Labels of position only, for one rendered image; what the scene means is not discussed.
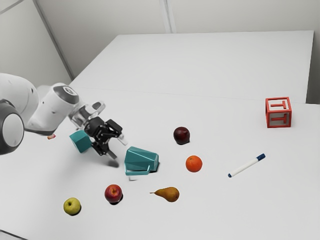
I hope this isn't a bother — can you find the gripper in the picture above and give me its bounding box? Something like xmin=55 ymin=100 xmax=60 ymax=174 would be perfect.
xmin=84 ymin=116 xmax=129 ymax=160

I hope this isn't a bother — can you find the teal faceted mug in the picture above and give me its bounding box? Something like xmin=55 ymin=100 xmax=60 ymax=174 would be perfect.
xmin=123 ymin=146 xmax=160 ymax=176

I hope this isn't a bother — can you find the teal cube block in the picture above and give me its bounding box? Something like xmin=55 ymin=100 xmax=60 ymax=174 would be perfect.
xmin=69 ymin=129 xmax=93 ymax=154

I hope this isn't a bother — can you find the dark red apple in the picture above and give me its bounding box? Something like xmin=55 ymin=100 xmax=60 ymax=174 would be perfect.
xmin=173 ymin=126 xmax=191 ymax=145

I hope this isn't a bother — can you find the green apple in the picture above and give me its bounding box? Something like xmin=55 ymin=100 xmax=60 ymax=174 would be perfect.
xmin=63 ymin=197 xmax=82 ymax=216

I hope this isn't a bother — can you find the brown pear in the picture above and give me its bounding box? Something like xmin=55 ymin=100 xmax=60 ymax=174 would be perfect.
xmin=149 ymin=186 xmax=180 ymax=203

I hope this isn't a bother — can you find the orange fruit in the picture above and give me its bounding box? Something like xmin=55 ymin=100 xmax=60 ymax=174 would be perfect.
xmin=185 ymin=155 xmax=203 ymax=173

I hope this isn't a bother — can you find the white marker with blue cap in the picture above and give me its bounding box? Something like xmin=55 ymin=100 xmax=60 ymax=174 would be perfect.
xmin=227 ymin=153 xmax=266 ymax=178

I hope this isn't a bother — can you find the red and white letter block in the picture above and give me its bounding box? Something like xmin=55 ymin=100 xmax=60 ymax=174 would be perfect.
xmin=265 ymin=96 xmax=293 ymax=129

